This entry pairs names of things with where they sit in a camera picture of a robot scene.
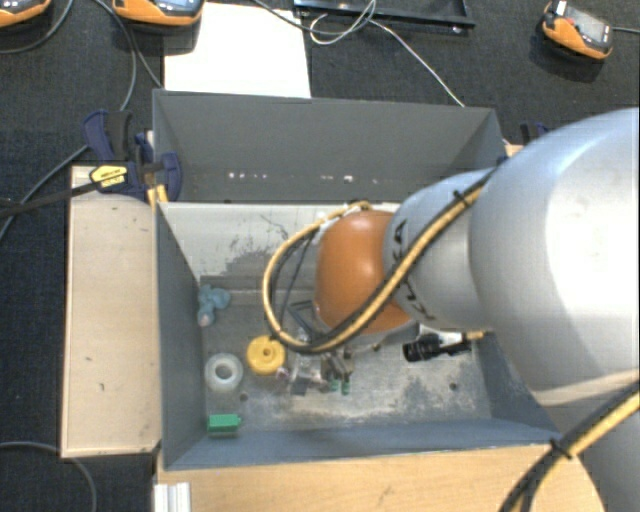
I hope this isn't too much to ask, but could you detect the black cylinder on white bracket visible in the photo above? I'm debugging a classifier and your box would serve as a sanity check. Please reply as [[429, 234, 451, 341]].
[[402, 324, 485, 363]]

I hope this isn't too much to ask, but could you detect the grey metal bin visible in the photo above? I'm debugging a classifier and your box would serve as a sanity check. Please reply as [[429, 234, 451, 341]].
[[151, 88, 561, 472]]

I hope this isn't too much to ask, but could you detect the clear white ring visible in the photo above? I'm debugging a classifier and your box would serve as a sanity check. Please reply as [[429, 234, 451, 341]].
[[203, 352, 246, 394]]

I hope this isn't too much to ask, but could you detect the light blue toy animal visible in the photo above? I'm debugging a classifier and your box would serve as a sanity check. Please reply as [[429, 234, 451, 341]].
[[196, 283, 233, 328]]

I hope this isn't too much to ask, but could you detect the green block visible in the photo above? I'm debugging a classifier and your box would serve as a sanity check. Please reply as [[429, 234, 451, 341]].
[[206, 412, 243, 437]]

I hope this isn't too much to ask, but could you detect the yellow ring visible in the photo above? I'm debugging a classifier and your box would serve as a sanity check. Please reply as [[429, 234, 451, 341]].
[[245, 335, 287, 377]]

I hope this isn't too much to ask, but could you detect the pale wood flat board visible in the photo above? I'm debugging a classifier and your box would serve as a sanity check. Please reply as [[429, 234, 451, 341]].
[[59, 164, 164, 459]]

